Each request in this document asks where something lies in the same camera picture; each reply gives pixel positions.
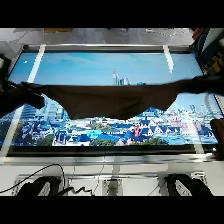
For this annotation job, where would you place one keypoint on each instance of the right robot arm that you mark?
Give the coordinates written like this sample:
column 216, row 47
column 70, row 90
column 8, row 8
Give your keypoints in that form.
column 206, row 83

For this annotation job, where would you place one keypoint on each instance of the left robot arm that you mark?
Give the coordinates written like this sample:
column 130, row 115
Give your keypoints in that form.
column 20, row 96

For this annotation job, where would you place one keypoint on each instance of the heap of clothes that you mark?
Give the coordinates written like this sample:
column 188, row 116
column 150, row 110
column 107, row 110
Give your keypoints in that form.
column 213, row 56

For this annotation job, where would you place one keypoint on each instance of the dark brown garment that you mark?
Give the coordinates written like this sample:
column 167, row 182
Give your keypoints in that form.
column 218, row 133

